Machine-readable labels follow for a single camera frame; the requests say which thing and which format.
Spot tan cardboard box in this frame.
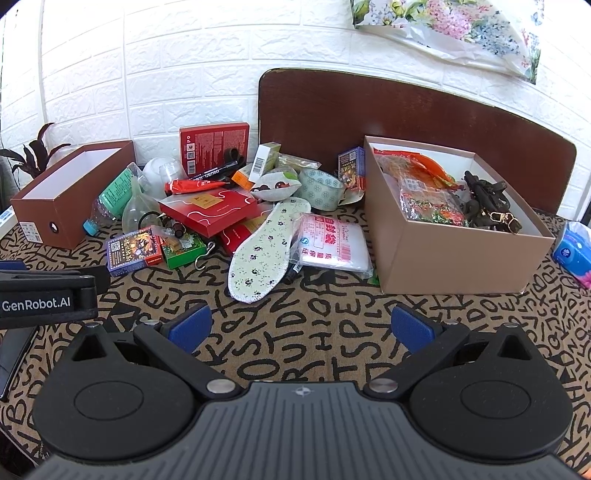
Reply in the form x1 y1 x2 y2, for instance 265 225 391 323
363 135 556 295

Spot floral shoe insole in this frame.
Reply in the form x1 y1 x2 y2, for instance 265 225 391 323
228 196 313 304

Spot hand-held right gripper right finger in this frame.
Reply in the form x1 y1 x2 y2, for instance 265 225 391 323
363 305 543 399

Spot red box wavy lines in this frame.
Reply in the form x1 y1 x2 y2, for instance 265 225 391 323
217 216 269 256
159 189 260 237

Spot playing card box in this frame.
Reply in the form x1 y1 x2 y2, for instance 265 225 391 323
337 147 367 191
107 227 165 278

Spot blue tissue pack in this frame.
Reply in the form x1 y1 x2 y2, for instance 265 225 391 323
551 220 591 290

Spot brown letter print blanket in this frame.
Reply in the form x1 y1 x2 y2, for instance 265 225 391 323
0 203 591 480

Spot white barcode box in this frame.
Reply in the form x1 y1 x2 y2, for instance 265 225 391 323
249 143 282 183

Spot red printed box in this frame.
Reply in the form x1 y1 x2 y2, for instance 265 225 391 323
179 122 251 178

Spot dark leaf potted plant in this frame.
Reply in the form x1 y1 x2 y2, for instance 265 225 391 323
0 122 71 191

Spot green label plastic bottle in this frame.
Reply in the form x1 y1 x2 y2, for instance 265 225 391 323
83 165 141 236

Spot floral plastic bag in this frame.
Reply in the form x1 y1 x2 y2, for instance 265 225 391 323
348 0 543 85

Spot narrow brown cardboard box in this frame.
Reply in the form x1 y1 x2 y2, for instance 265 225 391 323
10 140 137 250

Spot small green box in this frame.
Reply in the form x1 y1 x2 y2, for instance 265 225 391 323
161 231 207 271

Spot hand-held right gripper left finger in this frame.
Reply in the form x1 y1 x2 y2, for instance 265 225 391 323
60 304 245 400

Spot white zip bag pack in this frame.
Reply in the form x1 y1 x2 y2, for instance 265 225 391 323
294 213 373 278

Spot dark wooden headboard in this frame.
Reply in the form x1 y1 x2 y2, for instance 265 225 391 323
257 68 578 215

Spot teal patterned tape roll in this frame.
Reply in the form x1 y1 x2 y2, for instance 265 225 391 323
299 167 345 212

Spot colourful candy packet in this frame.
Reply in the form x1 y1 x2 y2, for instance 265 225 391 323
399 178 468 228

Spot clear plastic funnel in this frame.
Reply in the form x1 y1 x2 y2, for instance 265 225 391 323
122 174 163 234

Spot clear plastic cup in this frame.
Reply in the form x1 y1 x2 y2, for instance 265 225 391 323
142 157 186 191

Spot clear seed bag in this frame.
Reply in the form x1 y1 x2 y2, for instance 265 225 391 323
277 154 322 172

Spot red tube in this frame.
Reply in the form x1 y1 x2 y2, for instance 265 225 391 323
165 179 232 195

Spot orange plastic packet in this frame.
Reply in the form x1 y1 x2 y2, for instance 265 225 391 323
374 147 462 188

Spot black marker pen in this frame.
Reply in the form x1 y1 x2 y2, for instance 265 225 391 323
187 158 245 182

